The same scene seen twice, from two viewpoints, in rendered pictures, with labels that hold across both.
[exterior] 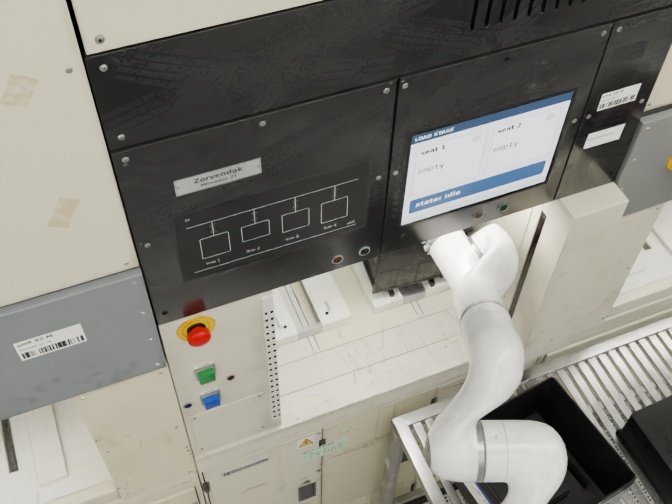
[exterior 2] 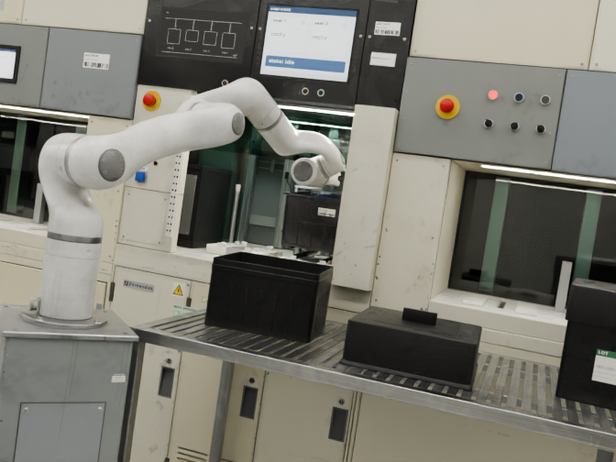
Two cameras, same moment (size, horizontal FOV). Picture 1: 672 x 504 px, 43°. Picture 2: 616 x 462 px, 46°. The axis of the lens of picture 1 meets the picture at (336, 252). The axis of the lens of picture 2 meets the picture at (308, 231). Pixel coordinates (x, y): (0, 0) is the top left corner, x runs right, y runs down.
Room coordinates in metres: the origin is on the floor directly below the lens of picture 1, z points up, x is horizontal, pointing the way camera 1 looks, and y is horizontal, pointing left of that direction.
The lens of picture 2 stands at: (-0.65, -1.76, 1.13)
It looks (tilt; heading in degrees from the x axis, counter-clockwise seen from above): 3 degrees down; 41
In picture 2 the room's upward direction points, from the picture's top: 8 degrees clockwise
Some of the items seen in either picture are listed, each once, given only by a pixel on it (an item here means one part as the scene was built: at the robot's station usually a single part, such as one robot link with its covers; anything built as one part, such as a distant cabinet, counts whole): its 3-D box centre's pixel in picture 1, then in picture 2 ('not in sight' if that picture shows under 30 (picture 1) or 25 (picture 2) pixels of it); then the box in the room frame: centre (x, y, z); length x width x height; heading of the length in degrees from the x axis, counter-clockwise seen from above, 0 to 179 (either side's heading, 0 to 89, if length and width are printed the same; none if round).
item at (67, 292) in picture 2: not in sight; (69, 280); (0.23, -0.29, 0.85); 0.19 x 0.19 x 0.18
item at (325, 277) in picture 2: (535, 471); (272, 293); (0.74, -0.45, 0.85); 0.28 x 0.28 x 0.17; 32
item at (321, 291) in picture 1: (295, 297); (245, 250); (1.14, 0.09, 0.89); 0.22 x 0.21 x 0.04; 24
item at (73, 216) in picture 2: not in sight; (72, 185); (0.23, -0.26, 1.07); 0.19 x 0.12 x 0.24; 93
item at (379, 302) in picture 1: (396, 264); (316, 262); (1.25, -0.15, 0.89); 0.22 x 0.21 x 0.04; 24
